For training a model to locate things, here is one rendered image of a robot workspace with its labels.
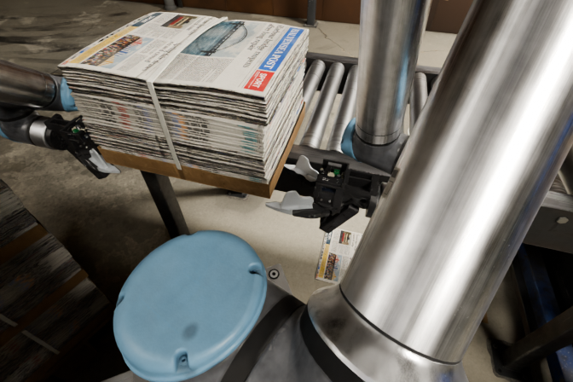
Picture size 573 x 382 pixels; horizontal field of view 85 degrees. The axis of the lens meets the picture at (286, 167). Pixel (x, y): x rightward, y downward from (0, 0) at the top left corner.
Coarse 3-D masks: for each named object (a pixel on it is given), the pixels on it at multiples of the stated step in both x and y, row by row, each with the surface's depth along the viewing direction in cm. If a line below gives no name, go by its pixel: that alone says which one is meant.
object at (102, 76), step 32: (128, 32) 62; (160, 32) 62; (64, 64) 53; (96, 64) 52; (128, 64) 53; (96, 96) 56; (128, 96) 53; (96, 128) 60; (128, 128) 58; (160, 160) 62
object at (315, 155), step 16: (288, 160) 71; (320, 160) 69; (336, 160) 69; (352, 160) 69; (288, 176) 74; (384, 176) 66; (304, 192) 76; (544, 208) 60; (560, 208) 60; (544, 224) 63; (560, 224) 62; (528, 240) 67; (544, 240) 66; (560, 240) 65
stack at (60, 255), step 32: (0, 192) 66; (0, 224) 69; (32, 224) 75; (32, 256) 78; (64, 256) 85; (0, 288) 74; (32, 288) 81; (96, 288) 100; (0, 320) 78; (64, 320) 94; (0, 352) 82; (32, 352) 90; (96, 352) 112
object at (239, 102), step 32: (224, 32) 63; (256, 32) 62; (288, 32) 62; (192, 64) 53; (224, 64) 52; (256, 64) 52; (288, 64) 55; (192, 96) 49; (224, 96) 47; (256, 96) 46; (288, 96) 61; (192, 128) 54; (224, 128) 51; (256, 128) 49; (288, 128) 67; (192, 160) 59; (224, 160) 57; (256, 160) 54
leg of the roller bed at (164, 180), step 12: (144, 180) 93; (156, 180) 91; (168, 180) 96; (156, 192) 95; (168, 192) 98; (156, 204) 100; (168, 204) 99; (168, 216) 103; (180, 216) 108; (168, 228) 109; (180, 228) 109
